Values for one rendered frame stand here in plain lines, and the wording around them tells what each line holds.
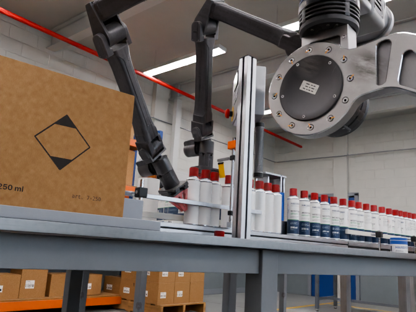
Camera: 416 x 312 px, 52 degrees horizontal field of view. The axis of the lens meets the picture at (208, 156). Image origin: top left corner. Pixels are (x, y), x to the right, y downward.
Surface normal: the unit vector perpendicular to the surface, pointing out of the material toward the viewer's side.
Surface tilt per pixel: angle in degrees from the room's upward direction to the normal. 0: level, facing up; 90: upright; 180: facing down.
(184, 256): 90
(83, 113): 90
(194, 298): 90
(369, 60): 90
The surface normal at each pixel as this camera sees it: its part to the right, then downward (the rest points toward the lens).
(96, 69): 0.76, -0.10
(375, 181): -0.64, -0.20
